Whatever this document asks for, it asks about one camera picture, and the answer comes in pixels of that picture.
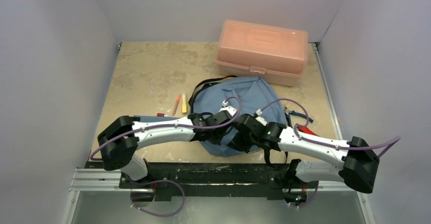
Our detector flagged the yellow highlighter pen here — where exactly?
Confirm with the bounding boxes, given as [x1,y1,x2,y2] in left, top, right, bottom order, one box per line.
[181,92,188,114]

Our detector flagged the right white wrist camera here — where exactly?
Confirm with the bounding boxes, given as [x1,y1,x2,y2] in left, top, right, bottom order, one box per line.
[254,109,267,126]

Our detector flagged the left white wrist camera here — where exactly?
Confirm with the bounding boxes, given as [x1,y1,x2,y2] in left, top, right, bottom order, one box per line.
[219,100,237,117]

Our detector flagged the orange marker pen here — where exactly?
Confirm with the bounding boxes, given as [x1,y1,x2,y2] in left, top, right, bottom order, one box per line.
[172,95,181,116]

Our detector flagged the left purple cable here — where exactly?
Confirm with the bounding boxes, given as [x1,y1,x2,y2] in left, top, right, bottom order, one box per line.
[89,96,243,162]

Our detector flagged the blue student backpack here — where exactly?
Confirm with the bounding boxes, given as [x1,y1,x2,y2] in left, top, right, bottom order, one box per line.
[134,76,290,169]

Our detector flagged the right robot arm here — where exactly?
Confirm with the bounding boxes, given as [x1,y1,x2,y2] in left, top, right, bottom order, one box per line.
[232,114,380,194]

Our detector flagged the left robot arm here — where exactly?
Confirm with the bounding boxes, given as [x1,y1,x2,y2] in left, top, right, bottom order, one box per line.
[97,106,238,188]

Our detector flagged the blue handled pliers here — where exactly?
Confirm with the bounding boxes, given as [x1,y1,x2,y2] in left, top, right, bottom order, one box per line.
[284,107,306,123]

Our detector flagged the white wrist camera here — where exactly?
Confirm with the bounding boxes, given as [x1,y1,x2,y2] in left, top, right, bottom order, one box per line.
[254,109,267,126]
[219,100,237,117]

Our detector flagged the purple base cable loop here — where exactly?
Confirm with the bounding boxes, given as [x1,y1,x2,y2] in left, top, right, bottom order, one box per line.
[130,180,186,218]

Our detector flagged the red utility knife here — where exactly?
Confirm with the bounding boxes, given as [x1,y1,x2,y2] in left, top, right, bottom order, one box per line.
[297,126,318,136]

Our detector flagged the pink plastic storage box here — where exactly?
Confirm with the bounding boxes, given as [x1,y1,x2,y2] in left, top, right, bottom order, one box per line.
[215,20,309,86]

